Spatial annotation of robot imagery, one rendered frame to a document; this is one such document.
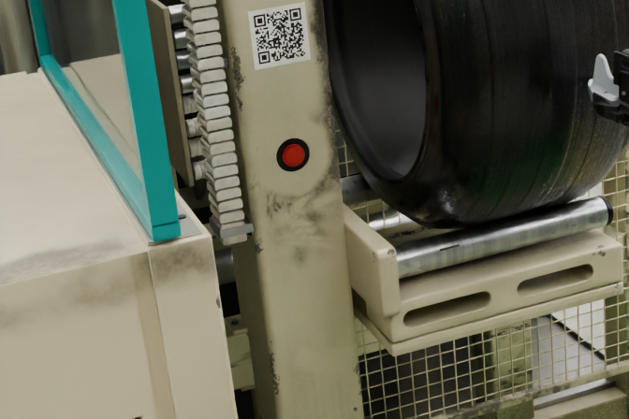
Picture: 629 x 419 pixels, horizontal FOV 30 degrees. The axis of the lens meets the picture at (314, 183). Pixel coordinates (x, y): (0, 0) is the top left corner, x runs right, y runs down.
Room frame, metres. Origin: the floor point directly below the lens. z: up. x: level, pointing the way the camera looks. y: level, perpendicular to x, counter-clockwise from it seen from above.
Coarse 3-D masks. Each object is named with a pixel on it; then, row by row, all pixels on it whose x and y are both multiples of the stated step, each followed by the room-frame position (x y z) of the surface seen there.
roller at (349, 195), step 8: (352, 176) 1.71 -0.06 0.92; (360, 176) 1.71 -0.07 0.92; (344, 184) 1.69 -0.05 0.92; (352, 184) 1.69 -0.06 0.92; (360, 184) 1.70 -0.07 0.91; (368, 184) 1.70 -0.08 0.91; (344, 192) 1.68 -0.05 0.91; (352, 192) 1.69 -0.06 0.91; (360, 192) 1.69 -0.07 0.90; (368, 192) 1.69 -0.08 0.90; (344, 200) 1.68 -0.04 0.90; (352, 200) 1.69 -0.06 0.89; (360, 200) 1.69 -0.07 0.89; (368, 200) 1.70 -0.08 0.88
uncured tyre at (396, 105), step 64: (384, 0) 1.86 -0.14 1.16; (448, 0) 1.36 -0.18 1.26; (512, 0) 1.35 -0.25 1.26; (576, 0) 1.37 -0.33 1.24; (384, 64) 1.84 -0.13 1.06; (448, 64) 1.35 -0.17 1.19; (512, 64) 1.33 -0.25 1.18; (576, 64) 1.36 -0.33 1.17; (384, 128) 1.77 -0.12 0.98; (448, 128) 1.36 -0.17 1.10; (512, 128) 1.34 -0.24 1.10; (576, 128) 1.37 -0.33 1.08; (384, 192) 1.57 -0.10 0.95; (448, 192) 1.40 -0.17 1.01; (512, 192) 1.39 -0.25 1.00; (576, 192) 1.46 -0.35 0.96
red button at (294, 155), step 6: (294, 144) 1.45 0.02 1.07; (288, 150) 1.44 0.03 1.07; (294, 150) 1.44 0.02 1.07; (300, 150) 1.45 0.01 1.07; (282, 156) 1.44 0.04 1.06; (288, 156) 1.44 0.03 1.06; (294, 156) 1.44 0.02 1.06; (300, 156) 1.45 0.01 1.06; (288, 162) 1.44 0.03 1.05; (294, 162) 1.44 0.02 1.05; (300, 162) 1.45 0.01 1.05
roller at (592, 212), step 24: (528, 216) 1.48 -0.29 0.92; (552, 216) 1.49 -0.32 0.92; (576, 216) 1.49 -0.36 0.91; (600, 216) 1.50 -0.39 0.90; (432, 240) 1.44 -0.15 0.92; (456, 240) 1.44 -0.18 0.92; (480, 240) 1.45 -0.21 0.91; (504, 240) 1.45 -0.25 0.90; (528, 240) 1.47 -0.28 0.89; (408, 264) 1.41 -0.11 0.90; (432, 264) 1.42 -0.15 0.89; (456, 264) 1.44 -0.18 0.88
